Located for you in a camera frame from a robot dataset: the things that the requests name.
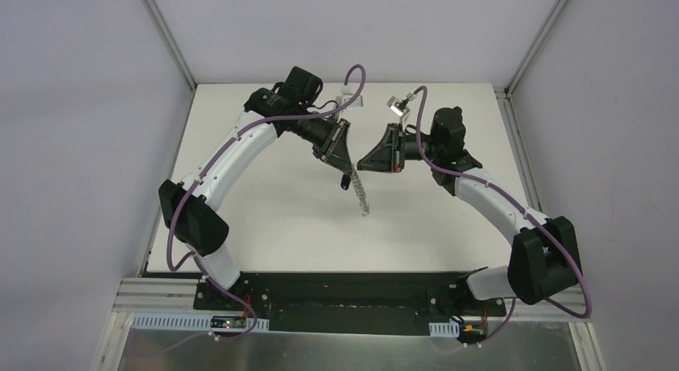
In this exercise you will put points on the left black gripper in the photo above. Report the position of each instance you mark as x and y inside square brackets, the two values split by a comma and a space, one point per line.
[333, 140]

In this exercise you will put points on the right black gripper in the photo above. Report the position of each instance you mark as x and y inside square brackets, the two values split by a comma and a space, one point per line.
[397, 147]

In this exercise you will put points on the key with black head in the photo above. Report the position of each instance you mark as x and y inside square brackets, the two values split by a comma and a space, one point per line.
[345, 182]

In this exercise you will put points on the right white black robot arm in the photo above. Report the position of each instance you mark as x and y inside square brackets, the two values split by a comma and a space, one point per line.
[544, 258]

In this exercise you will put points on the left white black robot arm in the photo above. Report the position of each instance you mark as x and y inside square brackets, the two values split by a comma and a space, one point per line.
[190, 207]

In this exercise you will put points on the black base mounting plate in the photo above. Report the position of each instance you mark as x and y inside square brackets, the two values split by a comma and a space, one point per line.
[379, 303]

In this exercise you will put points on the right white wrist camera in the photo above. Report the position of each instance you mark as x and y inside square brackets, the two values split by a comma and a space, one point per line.
[400, 107]

